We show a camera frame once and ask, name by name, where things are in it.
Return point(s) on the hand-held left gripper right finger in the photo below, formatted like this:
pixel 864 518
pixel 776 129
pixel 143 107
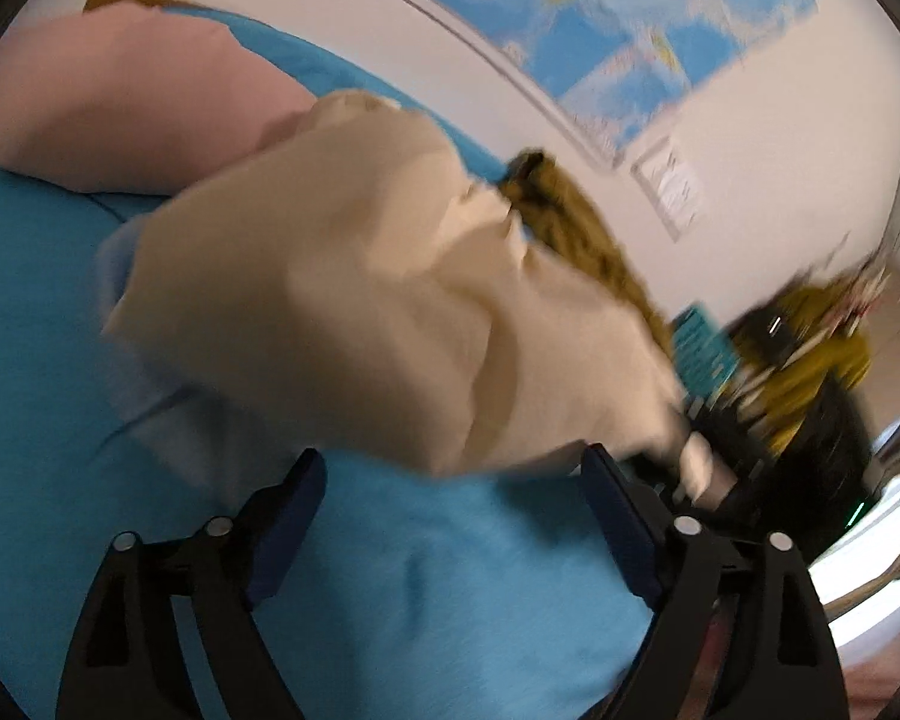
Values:
pixel 622 517

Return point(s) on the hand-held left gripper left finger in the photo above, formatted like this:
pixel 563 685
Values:
pixel 285 525

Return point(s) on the cream garment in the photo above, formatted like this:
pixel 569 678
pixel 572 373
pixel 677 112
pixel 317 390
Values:
pixel 345 277

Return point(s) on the mustard yellow cloth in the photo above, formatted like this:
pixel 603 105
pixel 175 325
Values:
pixel 817 367

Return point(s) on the blue bed sheet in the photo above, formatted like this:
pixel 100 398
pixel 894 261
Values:
pixel 420 600

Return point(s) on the olive cloth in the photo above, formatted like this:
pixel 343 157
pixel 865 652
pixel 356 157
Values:
pixel 577 240

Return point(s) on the white paper sheet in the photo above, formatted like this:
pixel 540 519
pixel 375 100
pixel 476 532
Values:
pixel 671 184

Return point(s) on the pink pillow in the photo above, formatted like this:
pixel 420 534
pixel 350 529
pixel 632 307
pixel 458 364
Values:
pixel 120 105

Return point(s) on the colourful wall map poster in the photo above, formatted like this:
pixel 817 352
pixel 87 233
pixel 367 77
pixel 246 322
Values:
pixel 645 30

